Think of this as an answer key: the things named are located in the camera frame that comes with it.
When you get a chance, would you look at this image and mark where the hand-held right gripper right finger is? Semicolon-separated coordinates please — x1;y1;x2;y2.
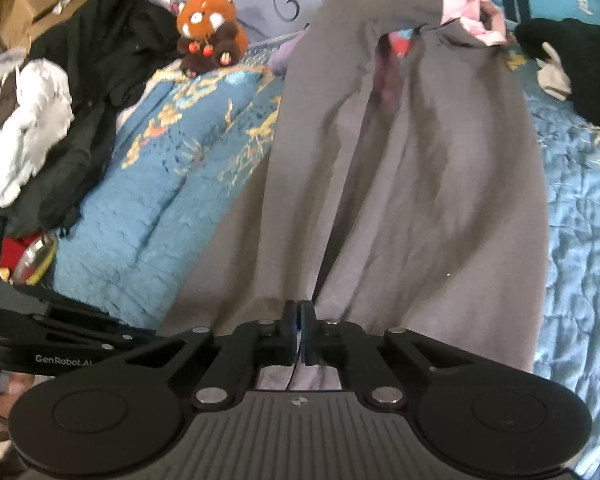
300;300;483;406

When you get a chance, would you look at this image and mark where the black fuzzy garment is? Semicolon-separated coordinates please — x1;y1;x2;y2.
515;17;600;133

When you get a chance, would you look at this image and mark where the white crumpled cloth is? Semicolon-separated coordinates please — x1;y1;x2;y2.
0;57;76;208

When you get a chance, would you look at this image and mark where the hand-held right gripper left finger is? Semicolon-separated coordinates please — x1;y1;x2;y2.
109;300;301;408

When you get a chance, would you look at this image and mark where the black clothes pile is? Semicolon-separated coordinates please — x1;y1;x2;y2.
5;0;183;241

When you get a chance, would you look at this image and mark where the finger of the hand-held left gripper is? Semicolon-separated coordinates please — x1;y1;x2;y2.
12;284;126;323
30;310;181;357

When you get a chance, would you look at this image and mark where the red cloth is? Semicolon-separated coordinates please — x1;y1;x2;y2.
0;237;36;273

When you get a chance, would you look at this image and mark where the purple folded garment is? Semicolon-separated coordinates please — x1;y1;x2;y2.
269;35;306;75

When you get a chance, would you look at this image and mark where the red panda plush toy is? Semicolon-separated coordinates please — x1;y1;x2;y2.
175;0;250;78

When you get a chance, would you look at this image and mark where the grey garment with pink trim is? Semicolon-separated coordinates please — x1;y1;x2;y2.
157;0;551;393

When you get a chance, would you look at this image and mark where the round metal tin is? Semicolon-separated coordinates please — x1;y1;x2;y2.
12;235;58;286

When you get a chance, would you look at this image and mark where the white grey cloth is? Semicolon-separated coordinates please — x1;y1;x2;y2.
537;42;573;102

